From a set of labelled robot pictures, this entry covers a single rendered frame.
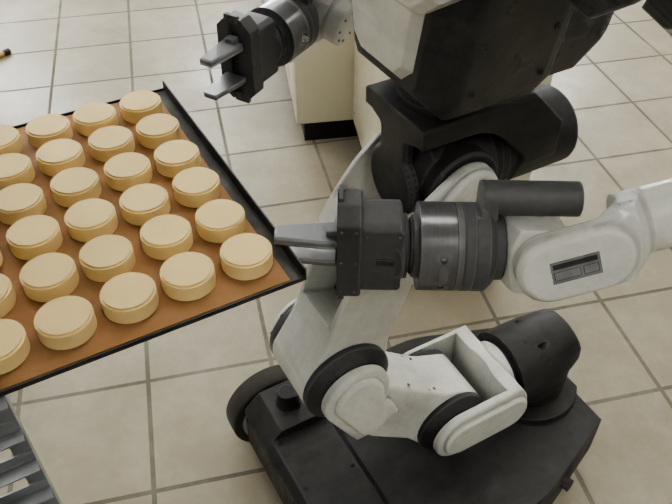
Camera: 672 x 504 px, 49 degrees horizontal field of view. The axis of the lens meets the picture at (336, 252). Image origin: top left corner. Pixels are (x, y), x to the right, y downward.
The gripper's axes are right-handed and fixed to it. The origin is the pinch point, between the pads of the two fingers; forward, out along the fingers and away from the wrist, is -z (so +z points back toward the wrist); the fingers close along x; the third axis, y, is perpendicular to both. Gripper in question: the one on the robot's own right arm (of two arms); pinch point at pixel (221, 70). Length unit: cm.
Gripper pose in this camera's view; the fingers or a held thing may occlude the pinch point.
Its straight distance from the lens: 102.0
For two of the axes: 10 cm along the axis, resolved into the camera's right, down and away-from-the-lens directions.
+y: 8.6, 3.5, -3.8
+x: 0.0, -7.4, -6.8
